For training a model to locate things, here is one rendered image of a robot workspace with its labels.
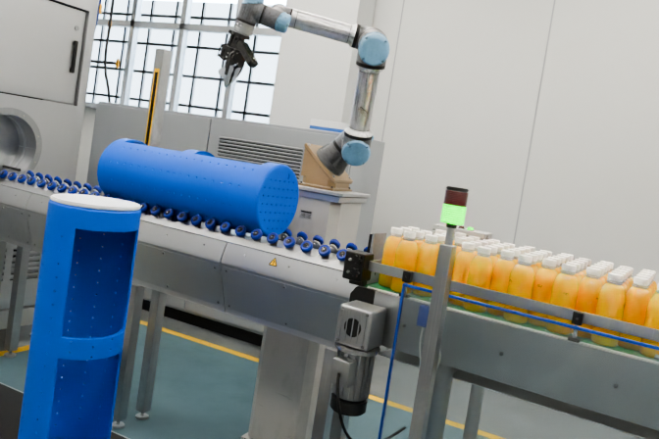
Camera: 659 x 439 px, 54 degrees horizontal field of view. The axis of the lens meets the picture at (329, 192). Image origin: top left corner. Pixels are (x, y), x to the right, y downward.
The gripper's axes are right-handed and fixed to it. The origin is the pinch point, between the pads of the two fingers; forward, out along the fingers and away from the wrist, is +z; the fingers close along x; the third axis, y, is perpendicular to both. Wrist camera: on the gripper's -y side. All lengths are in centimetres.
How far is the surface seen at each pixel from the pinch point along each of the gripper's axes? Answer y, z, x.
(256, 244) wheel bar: -41, 48, 2
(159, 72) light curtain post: 79, 18, -36
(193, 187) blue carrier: -6.6, 41.3, 6.2
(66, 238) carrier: -21, 52, 68
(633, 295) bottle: -160, 0, -1
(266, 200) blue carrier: -36.1, 32.3, -0.9
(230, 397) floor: -17, 155, -61
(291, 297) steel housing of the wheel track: -64, 57, 3
